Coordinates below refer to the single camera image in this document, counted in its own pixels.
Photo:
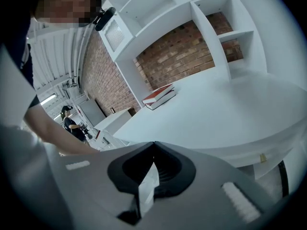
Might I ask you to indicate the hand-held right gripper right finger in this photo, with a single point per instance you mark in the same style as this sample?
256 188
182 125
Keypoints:
211 176

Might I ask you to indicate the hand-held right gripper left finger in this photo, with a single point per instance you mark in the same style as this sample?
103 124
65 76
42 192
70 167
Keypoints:
91 176

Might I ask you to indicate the person's left forearm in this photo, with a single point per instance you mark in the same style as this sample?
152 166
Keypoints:
52 130

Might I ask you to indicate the red and white box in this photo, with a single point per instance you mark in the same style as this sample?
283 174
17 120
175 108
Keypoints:
97 134

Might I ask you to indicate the small white desk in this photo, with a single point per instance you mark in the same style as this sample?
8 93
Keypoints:
112 121

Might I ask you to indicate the large white desk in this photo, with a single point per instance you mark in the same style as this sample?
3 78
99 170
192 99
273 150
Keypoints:
216 114

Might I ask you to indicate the grey partition panel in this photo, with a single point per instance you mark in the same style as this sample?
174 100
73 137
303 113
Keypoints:
92 111

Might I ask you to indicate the fluorescent ceiling light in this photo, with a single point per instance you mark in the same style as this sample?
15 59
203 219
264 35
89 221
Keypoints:
49 99

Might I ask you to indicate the dark red book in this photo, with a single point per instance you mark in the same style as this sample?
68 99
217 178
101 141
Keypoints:
163 102

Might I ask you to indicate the bright red book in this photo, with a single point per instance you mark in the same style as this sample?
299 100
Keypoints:
158 93

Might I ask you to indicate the person's dark clothed body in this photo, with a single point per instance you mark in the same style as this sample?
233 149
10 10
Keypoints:
14 20

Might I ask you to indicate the person's head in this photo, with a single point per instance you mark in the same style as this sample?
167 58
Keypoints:
67 3

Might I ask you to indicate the white shelf hutch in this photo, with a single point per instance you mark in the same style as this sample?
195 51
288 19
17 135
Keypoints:
153 11

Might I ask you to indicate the black rectangular frame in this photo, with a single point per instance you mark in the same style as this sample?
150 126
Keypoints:
284 178

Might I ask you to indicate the black head-worn camera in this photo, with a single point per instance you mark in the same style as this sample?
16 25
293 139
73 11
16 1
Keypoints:
105 18

